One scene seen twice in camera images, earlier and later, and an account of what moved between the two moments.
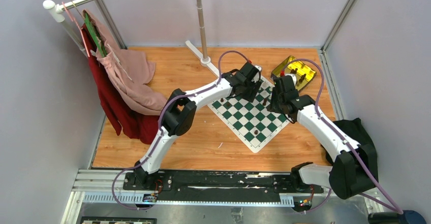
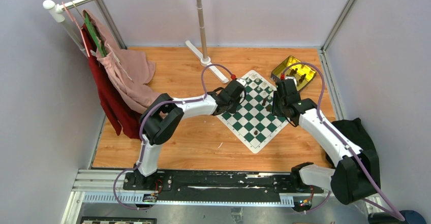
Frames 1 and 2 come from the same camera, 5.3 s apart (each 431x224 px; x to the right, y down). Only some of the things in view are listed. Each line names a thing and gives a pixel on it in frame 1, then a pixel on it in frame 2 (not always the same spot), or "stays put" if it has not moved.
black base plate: x=218 y=185 stays put
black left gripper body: x=249 y=91 → x=233 y=105
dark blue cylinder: x=408 y=217 stays put
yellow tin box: x=304 y=74 stays put
